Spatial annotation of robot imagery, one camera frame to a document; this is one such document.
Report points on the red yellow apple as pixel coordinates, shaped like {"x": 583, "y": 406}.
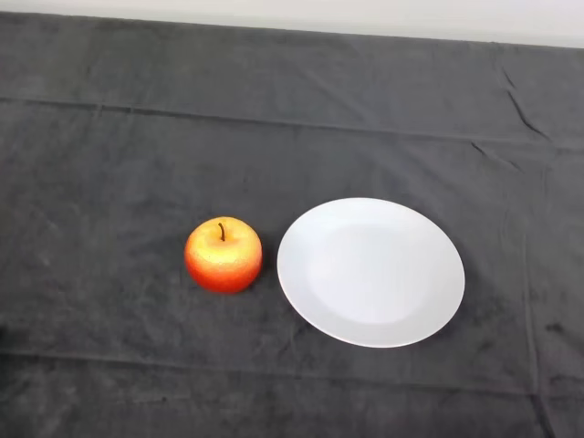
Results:
{"x": 223, "y": 264}

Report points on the white round plate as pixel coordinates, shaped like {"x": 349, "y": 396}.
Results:
{"x": 370, "y": 274}

